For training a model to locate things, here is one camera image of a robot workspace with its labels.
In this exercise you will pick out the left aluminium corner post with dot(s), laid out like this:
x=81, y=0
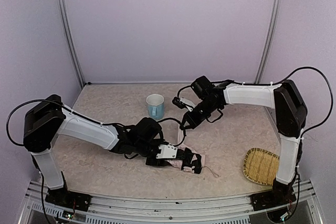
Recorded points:
x=70, y=43

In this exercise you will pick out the pink and black folding umbrella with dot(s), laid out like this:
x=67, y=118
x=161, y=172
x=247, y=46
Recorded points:
x=178, y=162

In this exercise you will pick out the aluminium corner post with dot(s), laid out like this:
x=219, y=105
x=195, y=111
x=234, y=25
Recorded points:
x=70, y=43
x=268, y=41

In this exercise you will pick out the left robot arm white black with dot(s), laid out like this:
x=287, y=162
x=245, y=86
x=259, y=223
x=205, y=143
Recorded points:
x=51, y=118

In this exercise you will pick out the right aluminium corner post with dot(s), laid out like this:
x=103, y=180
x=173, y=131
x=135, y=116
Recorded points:
x=268, y=41

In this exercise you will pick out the light blue ceramic mug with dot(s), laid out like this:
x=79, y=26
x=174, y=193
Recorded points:
x=155, y=106

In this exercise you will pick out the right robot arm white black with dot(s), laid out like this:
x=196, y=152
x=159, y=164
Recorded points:
x=283, y=97

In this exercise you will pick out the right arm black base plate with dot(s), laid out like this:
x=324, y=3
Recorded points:
x=268, y=199

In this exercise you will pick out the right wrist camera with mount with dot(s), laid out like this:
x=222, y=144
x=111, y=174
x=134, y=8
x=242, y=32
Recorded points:
x=183, y=103

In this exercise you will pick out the aluminium front rail frame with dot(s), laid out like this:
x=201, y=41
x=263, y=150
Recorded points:
x=228, y=209

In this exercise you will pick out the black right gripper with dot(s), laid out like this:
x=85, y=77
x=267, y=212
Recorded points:
x=191, y=118

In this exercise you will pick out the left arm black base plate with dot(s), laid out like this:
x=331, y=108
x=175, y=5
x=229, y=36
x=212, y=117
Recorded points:
x=69, y=199

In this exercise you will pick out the woven bamboo tray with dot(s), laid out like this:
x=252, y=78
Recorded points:
x=260, y=166

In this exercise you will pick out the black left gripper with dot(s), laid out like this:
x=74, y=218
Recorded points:
x=182, y=157

